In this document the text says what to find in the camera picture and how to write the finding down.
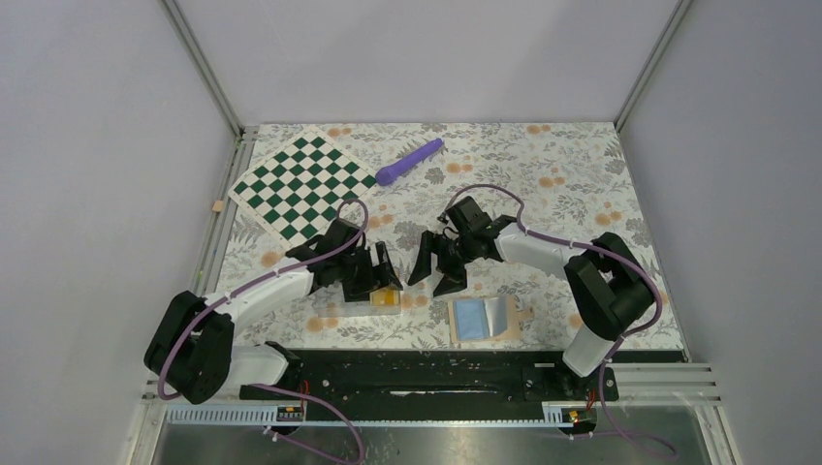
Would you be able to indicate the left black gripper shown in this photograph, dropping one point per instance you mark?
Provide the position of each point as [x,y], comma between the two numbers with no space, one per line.
[382,274]

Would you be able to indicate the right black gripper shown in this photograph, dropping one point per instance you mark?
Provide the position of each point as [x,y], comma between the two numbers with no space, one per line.
[454,278]

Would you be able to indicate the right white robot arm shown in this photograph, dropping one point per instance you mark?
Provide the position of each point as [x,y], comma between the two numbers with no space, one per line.
[609,288]

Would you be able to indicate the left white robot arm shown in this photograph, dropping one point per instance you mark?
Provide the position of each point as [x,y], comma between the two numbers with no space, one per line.
[193,350]

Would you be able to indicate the yellow credit card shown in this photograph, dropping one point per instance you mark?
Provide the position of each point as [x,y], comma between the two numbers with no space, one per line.
[385,297]

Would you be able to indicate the floral tablecloth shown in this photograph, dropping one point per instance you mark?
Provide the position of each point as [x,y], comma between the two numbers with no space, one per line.
[574,182]

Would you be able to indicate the green white chessboard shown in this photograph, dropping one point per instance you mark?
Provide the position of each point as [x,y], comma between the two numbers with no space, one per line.
[294,192]

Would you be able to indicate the purple cylindrical handle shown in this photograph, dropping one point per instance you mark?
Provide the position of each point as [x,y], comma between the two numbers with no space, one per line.
[390,173]

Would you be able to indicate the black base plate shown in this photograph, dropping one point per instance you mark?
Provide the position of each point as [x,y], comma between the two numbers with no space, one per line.
[434,384]

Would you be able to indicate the white slotted cable duct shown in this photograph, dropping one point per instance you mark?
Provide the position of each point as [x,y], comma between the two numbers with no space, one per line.
[293,415]

